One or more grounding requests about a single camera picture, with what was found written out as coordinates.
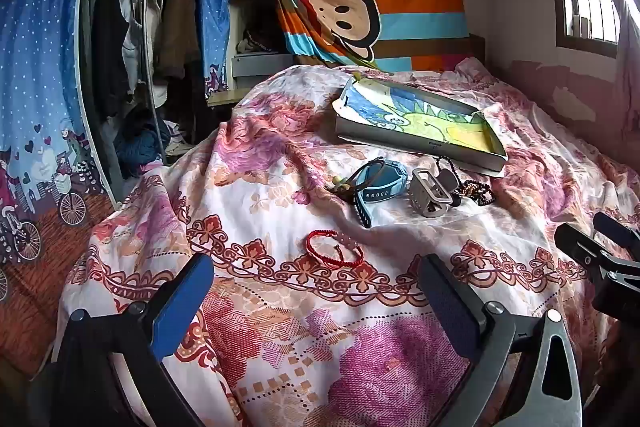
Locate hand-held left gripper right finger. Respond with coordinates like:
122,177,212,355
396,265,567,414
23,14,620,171
417,254,586,427

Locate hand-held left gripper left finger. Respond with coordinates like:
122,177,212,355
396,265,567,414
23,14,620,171
30,252,216,427

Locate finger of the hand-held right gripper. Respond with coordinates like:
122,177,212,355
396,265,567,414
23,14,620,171
554,222,640,319
594,211,640,258

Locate silver hair claw clip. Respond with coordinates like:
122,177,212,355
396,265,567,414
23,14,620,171
409,167,453,219

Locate black bead necklace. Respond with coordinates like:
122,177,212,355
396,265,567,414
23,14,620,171
437,155,496,208

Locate blue wrist watch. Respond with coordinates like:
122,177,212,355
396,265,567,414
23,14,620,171
350,157,408,229

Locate red string bracelet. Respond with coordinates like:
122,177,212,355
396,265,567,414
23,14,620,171
306,229,364,269

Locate white cardboard box tray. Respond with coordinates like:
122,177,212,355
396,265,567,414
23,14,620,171
334,74,508,178

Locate floral pink bedsheet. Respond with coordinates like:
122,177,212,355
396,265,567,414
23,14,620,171
52,57,640,427

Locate pink curtain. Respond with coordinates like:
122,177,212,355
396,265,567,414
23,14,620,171
614,0,640,148

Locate pile of clothes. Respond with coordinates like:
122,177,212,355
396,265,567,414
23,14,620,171
114,107,197,178

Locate crayon dinosaur drawing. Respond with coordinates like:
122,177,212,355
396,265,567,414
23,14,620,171
345,79,493,152

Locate wooden board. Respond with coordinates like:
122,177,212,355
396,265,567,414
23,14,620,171
207,89,252,108

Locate wooden headboard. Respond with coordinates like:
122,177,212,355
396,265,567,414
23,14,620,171
467,34,489,64

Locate white cabinet with grey drawer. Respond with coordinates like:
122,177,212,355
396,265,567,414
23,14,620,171
227,2,296,94

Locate blue polka-dot bicycle curtain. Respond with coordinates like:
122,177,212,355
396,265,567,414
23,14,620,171
0,0,121,368

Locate row of hanging clothes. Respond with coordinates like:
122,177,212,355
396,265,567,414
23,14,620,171
82,0,202,108

